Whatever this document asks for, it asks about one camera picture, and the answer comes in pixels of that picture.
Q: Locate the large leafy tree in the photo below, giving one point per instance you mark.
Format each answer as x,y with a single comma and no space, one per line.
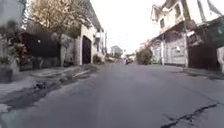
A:
58,15

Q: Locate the small green bush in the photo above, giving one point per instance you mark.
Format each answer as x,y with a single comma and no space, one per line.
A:
97,59

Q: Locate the white multi-storey building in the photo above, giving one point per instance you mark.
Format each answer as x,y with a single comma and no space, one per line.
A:
173,33

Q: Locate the grey asphalt road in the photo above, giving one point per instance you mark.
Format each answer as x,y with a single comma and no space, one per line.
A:
130,96

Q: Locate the white house with dark gate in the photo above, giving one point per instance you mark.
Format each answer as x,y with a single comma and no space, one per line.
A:
87,43

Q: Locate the dark metal fence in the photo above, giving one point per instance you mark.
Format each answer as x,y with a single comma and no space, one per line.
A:
40,46

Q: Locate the distant building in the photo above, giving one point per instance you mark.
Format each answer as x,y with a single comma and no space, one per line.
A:
116,50

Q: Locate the pale concrete pavement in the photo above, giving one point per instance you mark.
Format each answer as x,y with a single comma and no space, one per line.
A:
30,80

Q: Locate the potted plants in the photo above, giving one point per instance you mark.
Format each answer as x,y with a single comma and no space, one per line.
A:
8,53

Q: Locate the dark gate with roof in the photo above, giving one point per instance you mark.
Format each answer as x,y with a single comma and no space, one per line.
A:
204,46

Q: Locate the vehicle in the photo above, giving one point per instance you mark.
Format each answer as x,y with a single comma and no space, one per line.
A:
128,60

